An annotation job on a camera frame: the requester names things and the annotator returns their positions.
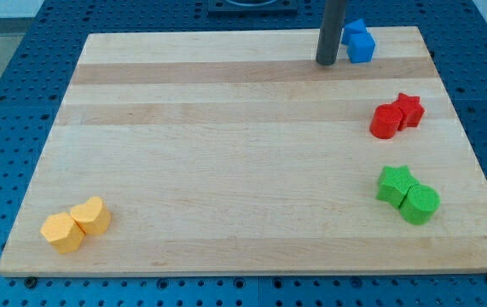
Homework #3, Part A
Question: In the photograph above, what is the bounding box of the grey cylindrical robot arm rod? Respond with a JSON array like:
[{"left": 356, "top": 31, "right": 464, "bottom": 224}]
[{"left": 316, "top": 0, "right": 347, "bottom": 67}]

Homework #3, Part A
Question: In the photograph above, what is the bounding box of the blue block behind cube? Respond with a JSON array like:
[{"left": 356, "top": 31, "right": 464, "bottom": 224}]
[{"left": 341, "top": 19, "right": 367, "bottom": 45}]

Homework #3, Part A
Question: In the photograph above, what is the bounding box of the wooden board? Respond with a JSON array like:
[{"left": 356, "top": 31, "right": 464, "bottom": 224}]
[{"left": 0, "top": 26, "right": 487, "bottom": 277}]

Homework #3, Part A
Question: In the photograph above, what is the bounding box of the red cylinder block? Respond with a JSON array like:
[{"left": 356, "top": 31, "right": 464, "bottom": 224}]
[{"left": 369, "top": 104, "right": 403, "bottom": 139}]

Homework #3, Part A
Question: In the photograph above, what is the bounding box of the green star block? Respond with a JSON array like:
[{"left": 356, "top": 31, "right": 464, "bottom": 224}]
[{"left": 375, "top": 165, "right": 420, "bottom": 210}]

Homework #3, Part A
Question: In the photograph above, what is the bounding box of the yellow heart block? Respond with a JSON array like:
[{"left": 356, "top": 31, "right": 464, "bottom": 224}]
[{"left": 69, "top": 196, "right": 112, "bottom": 235}]

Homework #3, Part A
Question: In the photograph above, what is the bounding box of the red star block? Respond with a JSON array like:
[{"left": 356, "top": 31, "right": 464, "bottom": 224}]
[{"left": 392, "top": 93, "right": 426, "bottom": 131}]

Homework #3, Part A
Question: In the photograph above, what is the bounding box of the green cylinder block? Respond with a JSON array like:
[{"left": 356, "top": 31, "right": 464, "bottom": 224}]
[{"left": 399, "top": 184, "right": 440, "bottom": 225}]

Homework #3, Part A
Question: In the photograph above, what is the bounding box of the yellow hexagon block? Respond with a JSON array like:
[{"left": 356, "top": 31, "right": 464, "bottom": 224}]
[{"left": 40, "top": 212, "right": 85, "bottom": 254}]

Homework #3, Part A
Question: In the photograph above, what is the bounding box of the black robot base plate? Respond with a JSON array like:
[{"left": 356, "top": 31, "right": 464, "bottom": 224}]
[{"left": 206, "top": 0, "right": 299, "bottom": 15}]

